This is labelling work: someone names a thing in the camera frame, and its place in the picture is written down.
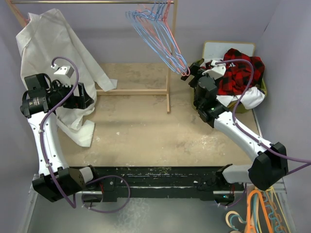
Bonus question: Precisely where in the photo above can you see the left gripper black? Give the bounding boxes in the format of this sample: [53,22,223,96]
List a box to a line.
[48,81,93,109]

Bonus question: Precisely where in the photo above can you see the red black plaid shirt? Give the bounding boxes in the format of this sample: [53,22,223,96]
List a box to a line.
[215,49,265,96]

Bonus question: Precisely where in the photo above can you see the pink wire hanger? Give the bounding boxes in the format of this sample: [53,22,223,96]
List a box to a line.
[132,1,190,77]

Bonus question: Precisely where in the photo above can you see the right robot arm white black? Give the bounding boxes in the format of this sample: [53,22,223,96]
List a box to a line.
[189,60,288,191]

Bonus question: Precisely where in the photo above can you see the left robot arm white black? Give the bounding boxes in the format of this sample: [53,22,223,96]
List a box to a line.
[20,73,100,202]

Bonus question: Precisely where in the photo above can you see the white garment on hanger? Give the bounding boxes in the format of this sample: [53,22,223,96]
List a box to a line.
[16,8,118,148]

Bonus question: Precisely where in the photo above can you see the pink hanger holding white garment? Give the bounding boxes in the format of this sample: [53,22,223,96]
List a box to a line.
[11,3,31,27]

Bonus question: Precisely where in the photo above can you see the beige plastic hanger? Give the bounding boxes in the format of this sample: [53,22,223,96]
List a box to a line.
[225,211,246,233]

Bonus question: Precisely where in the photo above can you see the orange plastic hanger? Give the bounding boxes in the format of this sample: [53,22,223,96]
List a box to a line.
[244,189,274,233]

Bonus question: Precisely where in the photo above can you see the wooden clothes rack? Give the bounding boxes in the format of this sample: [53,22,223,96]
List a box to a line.
[7,0,171,113]

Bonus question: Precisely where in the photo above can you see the green laundry basket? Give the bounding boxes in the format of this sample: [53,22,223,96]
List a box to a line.
[189,56,266,113]

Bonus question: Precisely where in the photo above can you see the white clothes in basket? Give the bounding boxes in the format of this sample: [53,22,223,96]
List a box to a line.
[216,87,265,110]

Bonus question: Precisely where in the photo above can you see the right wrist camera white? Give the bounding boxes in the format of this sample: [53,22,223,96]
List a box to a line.
[202,60,226,80]

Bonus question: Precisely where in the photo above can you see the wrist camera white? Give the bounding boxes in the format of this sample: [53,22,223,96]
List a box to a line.
[51,65,74,78]
[202,60,226,80]

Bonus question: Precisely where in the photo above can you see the whiteboard with wooden frame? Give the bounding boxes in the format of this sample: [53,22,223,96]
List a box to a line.
[202,41,256,60]

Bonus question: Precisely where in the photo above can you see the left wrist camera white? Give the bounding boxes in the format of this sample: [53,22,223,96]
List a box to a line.
[51,65,74,78]

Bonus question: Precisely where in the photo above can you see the blue wire hangers bunch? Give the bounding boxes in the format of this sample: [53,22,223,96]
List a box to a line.
[125,1,189,74]

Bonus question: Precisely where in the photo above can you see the aluminium frame rail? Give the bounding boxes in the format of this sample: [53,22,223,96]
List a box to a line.
[28,173,41,195]

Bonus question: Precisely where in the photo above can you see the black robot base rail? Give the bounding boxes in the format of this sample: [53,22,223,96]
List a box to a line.
[85,166,244,203]

